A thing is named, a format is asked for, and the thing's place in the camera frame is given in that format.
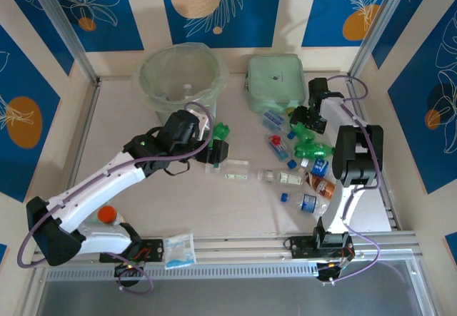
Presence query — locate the pale green plastic bin liner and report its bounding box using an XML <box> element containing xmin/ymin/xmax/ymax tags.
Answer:
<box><xmin>132</xmin><ymin>42</ymin><xmax>229</xmax><ymax>116</ymax></box>

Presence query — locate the purple cable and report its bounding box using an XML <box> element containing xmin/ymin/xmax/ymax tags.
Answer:
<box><xmin>113</xmin><ymin>253</ymin><xmax>155</xmax><ymax>295</ymax></box>
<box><xmin>16</xmin><ymin>101</ymin><xmax>215</xmax><ymax>269</ymax></box>
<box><xmin>327</xmin><ymin>75</ymin><xmax>376</xmax><ymax>220</ymax></box>
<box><xmin>331</xmin><ymin>223</ymin><xmax>381</xmax><ymax>283</ymax></box>

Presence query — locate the white blue wipes packet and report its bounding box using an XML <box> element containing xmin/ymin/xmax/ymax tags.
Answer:
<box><xmin>164</xmin><ymin>233</ymin><xmax>198</xmax><ymax>270</ymax></box>

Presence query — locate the clear bottle white cap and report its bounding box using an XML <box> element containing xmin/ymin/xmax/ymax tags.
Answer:
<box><xmin>178</xmin><ymin>83</ymin><xmax>201</xmax><ymax>103</ymax></box>

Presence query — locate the orange cap bottle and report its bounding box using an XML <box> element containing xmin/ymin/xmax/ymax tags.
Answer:
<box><xmin>97</xmin><ymin>205</ymin><xmax>126</xmax><ymax>227</ymax></box>

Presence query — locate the clear bottle white green label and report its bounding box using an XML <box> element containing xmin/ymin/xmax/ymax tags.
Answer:
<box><xmin>256</xmin><ymin>168</ymin><xmax>308</xmax><ymax>188</ymax></box>

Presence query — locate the Fiji bottle red flower label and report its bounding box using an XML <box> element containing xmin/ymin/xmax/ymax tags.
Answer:
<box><xmin>266</xmin><ymin>133</ymin><xmax>298</xmax><ymax>170</ymax></box>

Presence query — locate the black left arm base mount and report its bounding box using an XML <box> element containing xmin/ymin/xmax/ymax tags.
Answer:
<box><xmin>99</xmin><ymin>239</ymin><xmax>166</xmax><ymax>264</ymax></box>

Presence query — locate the grey slotted cable duct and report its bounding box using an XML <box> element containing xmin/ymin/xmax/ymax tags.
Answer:
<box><xmin>45</xmin><ymin>261</ymin><xmax>322</xmax><ymax>282</ymax></box>

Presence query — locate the clear bottle light blue label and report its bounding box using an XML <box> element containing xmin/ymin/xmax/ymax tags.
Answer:
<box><xmin>262</xmin><ymin>111</ymin><xmax>291</xmax><ymax>134</ymax></box>

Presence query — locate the mint green zip pouch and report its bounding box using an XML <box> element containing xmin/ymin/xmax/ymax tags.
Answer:
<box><xmin>245</xmin><ymin>53</ymin><xmax>308</xmax><ymax>114</ymax></box>

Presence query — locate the blue label bottle white cap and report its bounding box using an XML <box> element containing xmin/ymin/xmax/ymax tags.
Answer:
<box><xmin>301</xmin><ymin>157</ymin><xmax>331</xmax><ymax>180</ymax></box>

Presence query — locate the small green plastic bottle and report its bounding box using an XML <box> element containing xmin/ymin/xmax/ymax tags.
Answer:
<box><xmin>213</xmin><ymin>122</ymin><xmax>231</xmax><ymax>141</ymax></box>

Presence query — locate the green bottle blue cap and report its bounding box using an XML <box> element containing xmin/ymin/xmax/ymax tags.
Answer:
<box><xmin>287</xmin><ymin>123</ymin><xmax>322</xmax><ymax>145</ymax></box>

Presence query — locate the clear bottle blue cap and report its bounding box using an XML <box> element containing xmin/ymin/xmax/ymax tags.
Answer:
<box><xmin>279</xmin><ymin>191</ymin><xmax>328</xmax><ymax>218</ymax></box>

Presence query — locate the green Sprite plastic bottle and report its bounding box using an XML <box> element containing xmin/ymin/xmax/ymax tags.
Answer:
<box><xmin>293</xmin><ymin>141</ymin><xmax>336</xmax><ymax>160</ymax></box>

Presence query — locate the aluminium front rail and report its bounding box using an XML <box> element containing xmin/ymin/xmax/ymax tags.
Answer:
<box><xmin>34</xmin><ymin>232</ymin><xmax>419</xmax><ymax>264</ymax></box>

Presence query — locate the brown Nescafe coffee bottle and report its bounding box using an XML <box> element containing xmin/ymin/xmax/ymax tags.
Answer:
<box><xmin>302</xmin><ymin>170</ymin><xmax>336</xmax><ymax>202</ymax></box>

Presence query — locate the aluminium frame post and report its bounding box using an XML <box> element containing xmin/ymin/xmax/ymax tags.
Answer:
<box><xmin>27</xmin><ymin>0</ymin><xmax>100</xmax><ymax>84</ymax></box>
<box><xmin>348</xmin><ymin>0</ymin><xmax>413</xmax><ymax>80</ymax></box>

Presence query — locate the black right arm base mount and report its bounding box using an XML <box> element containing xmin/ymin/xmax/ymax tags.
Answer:
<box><xmin>286</xmin><ymin>235</ymin><xmax>356</xmax><ymax>260</ymax></box>

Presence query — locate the clear square plastic bottle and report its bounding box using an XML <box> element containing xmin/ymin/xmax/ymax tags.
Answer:
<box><xmin>205</xmin><ymin>158</ymin><xmax>251</xmax><ymax>182</ymax></box>

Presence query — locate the aluminium side rail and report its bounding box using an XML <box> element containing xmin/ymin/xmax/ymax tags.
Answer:
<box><xmin>66</xmin><ymin>79</ymin><xmax>103</xmax><ymax>192</ymax></box>
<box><xmin>351</xmin><ymin>78</ymin><xmax>398</xmax><ymax>232</ymax></box>

